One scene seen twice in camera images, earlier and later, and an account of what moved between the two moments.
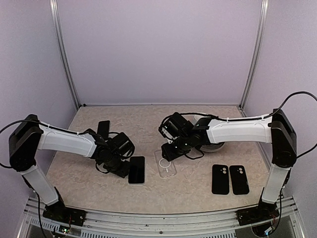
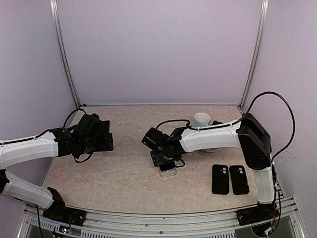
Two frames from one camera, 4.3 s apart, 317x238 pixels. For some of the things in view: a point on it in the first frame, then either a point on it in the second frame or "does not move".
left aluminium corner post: x=53 y=5 does not move
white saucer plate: x=212 y=148 does not move
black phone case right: x=239 y=180 does not move
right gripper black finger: x=170 y=151 to x=159 y=159
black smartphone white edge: x=136 y=170 to x=167 y=167
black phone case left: x=220 y=181 does not move
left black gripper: x=123 y=173 to x=102 y=146
